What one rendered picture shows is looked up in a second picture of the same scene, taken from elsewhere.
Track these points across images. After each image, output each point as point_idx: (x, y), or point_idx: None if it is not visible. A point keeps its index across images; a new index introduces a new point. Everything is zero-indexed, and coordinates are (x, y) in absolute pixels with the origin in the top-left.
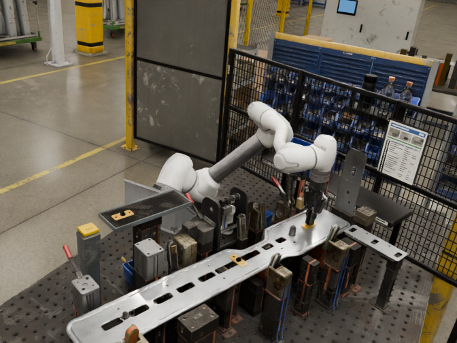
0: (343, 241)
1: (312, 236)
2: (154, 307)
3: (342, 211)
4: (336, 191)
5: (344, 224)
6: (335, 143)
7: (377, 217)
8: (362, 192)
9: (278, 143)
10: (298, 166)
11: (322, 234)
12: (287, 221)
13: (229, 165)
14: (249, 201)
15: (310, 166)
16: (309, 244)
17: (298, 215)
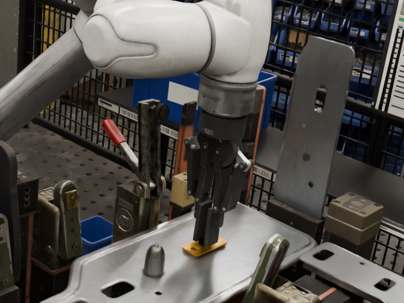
0: (300, 286)
1: (212, 275)
2: None
3: (294, 210)
4: (277, 164)
5: (300, 241)
6: None
7: (385, 221)
8: (342, 166)
9: (104, 3)
10: (159, 54)
11: (240, 269)
12: (143, 238)
13: (8, 110)
14: (25, 178)
15: (195, 58)
16: (203, 299)
17: (178, 222)
